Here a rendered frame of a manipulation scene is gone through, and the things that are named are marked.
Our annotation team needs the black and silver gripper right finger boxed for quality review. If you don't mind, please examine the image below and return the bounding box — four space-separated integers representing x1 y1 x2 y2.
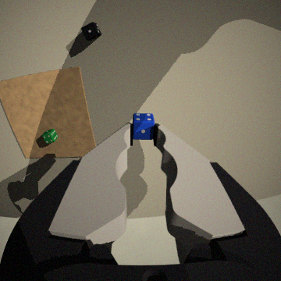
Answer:
153 123 281 281

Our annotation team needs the dark blue die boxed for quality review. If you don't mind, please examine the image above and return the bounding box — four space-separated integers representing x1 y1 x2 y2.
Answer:
133 113 155 140

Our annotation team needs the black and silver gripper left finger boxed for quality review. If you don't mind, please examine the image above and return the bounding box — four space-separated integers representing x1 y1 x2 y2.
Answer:
0 123 133 281

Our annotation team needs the green die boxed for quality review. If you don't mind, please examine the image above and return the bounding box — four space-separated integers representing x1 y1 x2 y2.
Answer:
42 129 58 144

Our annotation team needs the tan mat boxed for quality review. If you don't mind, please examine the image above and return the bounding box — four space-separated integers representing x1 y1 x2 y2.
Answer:
0 66 96 158

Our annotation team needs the black die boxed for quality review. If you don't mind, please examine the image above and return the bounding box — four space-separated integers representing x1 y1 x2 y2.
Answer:
81 22 101 41

